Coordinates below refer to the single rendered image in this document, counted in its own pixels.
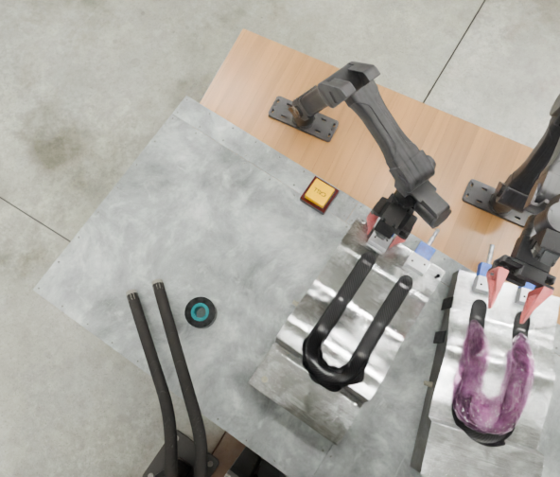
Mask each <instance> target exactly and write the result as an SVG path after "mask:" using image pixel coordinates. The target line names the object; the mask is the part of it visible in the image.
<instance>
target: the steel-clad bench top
mask: <svg viewBox="0 0 560 477"><path fill-rule="evenodd" d="M190 125H191V126H190ZM213 139H214V140H213ZM243 158H244V159H243ZM266 172H267V173H266ZM315 176H317V175H315V174H314V173H312V172H311V171H309V170H307V169H306V168H303V167H302V166H300V165H299V164H297V163H295V162H294V161H292V160H290V159H289V158H288V157H287V156H285V155H283V154H282V153H280V152H278V151H277V150H275V149H273V148H271V147H270V146H268V145H266V144H265V143H263V142H261V141H260V140H258V139H257V138H255V137H253V136H252V135H250V134H248V133H247V132H245V131H243V130H241V129H240V128H239V127H237V126H236V125H234V124H233V123H231V122H229V121H228V120H226V119H224V118H223V117H221V116H220V115H217V114H216V113H214V112H212V111H211V110H209V109H208V108H206V107H204V106H203V105H201V104H199V102H197V101H196V100H194V99H192V98H191V97H188V96H186V97H185V98H184V99H183V101H182V102H181V103H180V104H179V106H178V107H177V108H176V109H175V111H174V112H173V113H172V114H171V116H170V117H169V118H168V120H167V121H166V122H165V124H164V125H163V126H162V127H161V129H160V130H159V131H158V132H157V133H156V134H155V135H154V136H153V138H152V139H151V140H150V142H149V143H148V144H147V146H146V147H145V148H144V149H143V151H142V152H141V153H140V154H139V156H138V157H137V158H136V159H135V161H134V162H133V163H132V165H131V166H130V167H129V169H128V170H127V171H126V172H125V174H124V175H123V176H122V177H121V179H120V180H119V181H118V182H117V184H116V185H115V186H114V188H113V189H112V190H111V192H110V193H109V194H108V195H107V197H106V198H105V199H104V200H103V202H102V203H101V204H100V205H99V207H98V208H97V209H96V211H95V212H94V213H93V215H92V216H91V217H90V218H89V220H88V221H87V222H85V224H84V225H83V226H82V227H81V229H80V230H79V231H78V233H77V234H76V235H75V237H74V238H73V239H72V240H71V242H70V243H69V244H68V245H67V247H66V248H65V249H64V250H63V252H62V253H61V254H60V256H59V257H58V258H57V260H56V261H55V262H54V263H53V265H52V266H51V267H50V268H49V270H48V271H47V272H46V273H45V275H44V276H43V277H42V279H41V280H40V281H39V283H38V284H37V285H36V286H35V288H34V289H33V290H34V291H35V292H36V293H38V294H39V295H40V296H41V297H43V298H44V299H45V300H47V301H48V302H50V303H51V304H52V305H54V306H55V307H56V308H58V309H59V310H61V311H62V312H64V313H65V314H66V315H68V316H69V317H70V318H72V319H73V320H75V321H76V322H77V323H79V324H80V325H81V326H83V327H84V328H86V329H87V330H89V331H90V332H91V333H93V334H94V335H95V336H97V337H98V338H99V339H100V340H101V341H103V342H104V343H105V344H107V345H108V346H110V347H111V348H113V349H114V350H115V351H117V352H118V353H119V354H121V355H122V356H124V357H125V358H126V359H128V360H129V361H130V362H132V363H133V364H135V365H136V366H138V367H139V368H140V369H142V370H143V371H144V372H146V373H147V374H149V375H150V376H151V373H150V371H149V366H148V363H147V359H146V356H145V353H144V350H143V347H142V344H141V341H140V338H139V335H138V332H137V328H136V325H135V322H134V320H133V317H132V313H131V308H130V305H129V302H128V299H127V295H126V292H127V291H129V290H132V289H135V290H137V293H138V296H139V299H140V302H141V305H142V308H143V311H144V313H145V317H146V320H147V323H148V326H149V331H150V334H151V337H152V340H153V342H154V345H155V348H156V352H157V355H158V358H159V361H160V364H161V366H162V369H163V372H164V375H165V378H166V384H167V387H168V390H170V391H171V392H173V393H174V394H175V395H177V396H178V397H179V398H181V399H182V400H184V397H183V393H182V390H181V386H180V383H179V380H178V376H177V373H176V369H175V366H174V362H173V360H172V356H171V352H170V349H169V345H168V342H167V338H166V333H165V329H164V326H163V322H162V318H161V315H160V311H159V309H158V305H157V301H156V298H155V294H154V291H153V288H152V285H151V282H152V281H153V280H155V279H162V280H163V283H164V286H165V290H166V295H167V299H168V302H169V305H170V308H171V312H172V315H173V319H174V322H175V325H176V328H177V331H178V335H179V338H180V342H181V345H182V349H183V352H184V357H185V360H186V364H187V367H188V371H189V374H190V377H191V380H192V383H193V387H194V390H195V394H196V397H197V401H198V403H199V406H200V410H201V413H202V414H203V415H205V416H206V417H207V418H209V419H210V420H212V421H213V422H214V423H216V424H217V425H218V426H220V427H221V428H222V429H223V430H224V431H226V432H227V433H229V434H230V435H231V436H233V437H234V438H236V439H237V440H238V441H240V442H241V443H242V444H244V445H245V446H246V447H248V448H249V449H251V450H252V451H254V452H255V453H256V454H258V455H259V456H261V457H262V458H263V459H265V460H266V461H267V462H269V463H270V464H271V465H273V466H274V467H276V468H277V469H279V470H280V471H281V472H283V473H284V474H286V475H287V476H288V477H429V476H427V475H424V474H421V473H419V472H418V471H416V470H415V469H414V468H412V467H411V458H412V453H413V449H414V444H415V440H416V435H417V432H418V427H419V423H420V419H421V414H422V411H423V406H424V402H425V397H426V393H427V389H428V387H427V386H426V385H424V380H426V381H429V377H430V372H431V368H432V364H433V360H434V356H435V351H436V347H437V344H434V343H433V340H434V336H435V332H438V331H440V330H441V325H442V322H443V317H444V313H445V310H444V309H443V310H441V308H442V304H443V300H444V299H446V298H447V297H448V293H449V288H450V284H451V279H452V276H453V274H454V273H455V272H457V271H458V270H463V271H466V272H470V273H472V274H475V273H474V272H472V271H471V270H469V269H468V268H466V267H465V266H464V265H462V264H460V263H459V262H457V261H456V260H454V259H452V258H451V257H449V256H447V255H445V254H444V253H442V252H440V251H439V250H437V249H435V248H434V247H432V246H430V247H432V248H434V249H435V250H436V251H435V253H434V254H433V256H432V258H431V259H430V262H431V263H433V264H434V265H436V266H438V267H439V268H441V269H442V270H444V271H446V272H445V274H444V275H443V277H442V279H441V280H440V281H441V282H439V283H438V285H437V287H436V288H435V290H434V292H433V293H432V295H431V297H430V298H429V300H428V302H427V303H426V305H425V306H424V307H423V309H422V311H421V312H420V314H419V316H418V317H417V319H416V320H415V322H414V324H413V325H412V327H411V329H410V331H409V332H408V334H407V336H406V337H405V339H404V341H403V342H402V344H401V346H400V347H399V349H398V351H397V353H396V355H395V357H394V360H393V362H392V364H391V366H390V367H389V369H388V371H387V373H386V375H385V377H384V379H383V381H382V382H381V383H380V385H379V386H378V388H377V390H376V392H375V393H374V395H373V397H372V398H371V400H370V401H367V402H364V404H363V405H362V407H361V408H360V410H359V412H358V414H357V415H356V417H355V418H354V420H353V422H352V423H351V425H350V427H349V428H348V430H347V432H346V433H345V435H344V437H343V438H342V440H341V442H340V444H339V445H338V446H336V445H335V444H334V443H332V442H331V441H329V440H328V439H326V438H325V437H324V436H322V435H321V434H319V433H318V432H316V431H315V430H313V429H312V428H310V427H309V426H308V425H307V424H306V423H304V422H303V421H302V420H300V419H299V418H297V417H296V416H295V415H293V414H291V413H290V412H288V411H287V410H286V409H284V408H283V407H281V406H280V405H279V404H277V403H276V402H274V401H273V400H271V399H270V398H269V397H267V396H265V395H264V394H263V393H261V392H260V391H258V390H257V389H256V388H254V387H253V386H251V384H249V383H248V381H249V380H250V378H251V377H252V375H253V374H254V372H255V370H256V369H257V367H258V366H259V364H261V362H262V361H263V359H264V358H265V356H266V355H267V353H268V352H269V350H270V349H271V347H272V345H273V344H274V342H275V338H276V336H277V334H278V333H279V331H280V329H281V328H282V326H283V325H284V323H285V322H286V321H287V320H288V318H289V317H290V315H291V314H292V312H293V311H294V309H295V308H296V307H295V306H294V305H293V304H292V302H293V300H295V301H297V302H299V303H300V301H301V300H302V298H303V297H304V296H305V294H306V292H307V291H308V290H309V288H310V287H311V285H312V284H313V283H314V281H315V280H316V278H317V277H318V275H319V274H320V272H321V271H322V269H323V268H324V265H325V264H326V262H327V261H328V259H329V258H330V257H331V256H332V254H333V253H334V251H335V250H336V248H337V247H338V245H339V244H340V242H341V240H342V239H343V237H344V236H345V234H346V233H347V231H348V230H349V228H350V227H351V225H352V224H353V222H354V221H355V219H356V218H357V217H359V218H360V219H362V220H364V221H366V222H367V220H366V218H367V216H368V215H369V213H370V212H371V210H372V209H371V208H369V207H368V206H366V205H365V204H363V203H361V202H359V201H357V200H356V199H354V198H353V197H351V196H349V195H348V194H346V193H344V192H343V191H341V190H340V191H339V194H338V195H337V197H336V198H335V200H334V201H333V203H332V204H331V205H330V206H329V208H328V209H327V211H326V212H325V213H324V215H322V214H321V213H319V212H317V211H316V210H314V209H313V208H311V207H309V206H308V205H306V204H305V203H302V202H301V201H300V197H301V196H302V194H303V193H304V191H305V190H306V188H307V187H308V185H309V184H310V182H311V181H312V180H313V178H314V177H315ZM273 177H274V178H273ZM317 177H318V178H320V177H319V176H317ZM320 179H322V178H320ZM322 180H323V181H324V179H322ZM281 182H282V183H281ZM325 182H326V181H325ZM328 184H329V183H328ZM330 185H331V184H330ZM331 186H333V185H331ZM334 187H335V186H334ZM335 188H336V187H335ZM337 189H338V188H337ZM296 191H297V192H296ZM354 208H355V209H354ZM352 211H353V212H352ZM350 214H351V215H350ZM334 215H335V216H334ZM348 217H349V218H348ZM349 224H350V225H349ZM195 297H206V298H208V299H209V300H211V301H212V302H213V303H214V305H215V306H216V308H217V312H218V314H217V319H216V321H215V322H214V324H213V325H212V326H210V327H208V328H196V327H193V326H191V325H190V324H189V323H188V322H187V321H186V319H185V316H184V310H185V307H186V305H187V303H188V302H189V301H190V300H192V299H193V298H195ZM553 352H554V363H555V382H554V386H553V391H552V395H551V401H550V404H549V408H548V411H547V413H546V417H545V420H544V424H543V427H542V432H541V436H540V441H539V447H538V451H539V452H540V453H542V454H543V455H544V456H545V460H544V466H543V471H542V477H560V325H559V324H557V323H556V328H555V333H554V339H553ZM558 355H559V356H558ZM332 444H333V445H332ZM316 470H317V471H316ZM314 473H315V474H314Z"/></svg>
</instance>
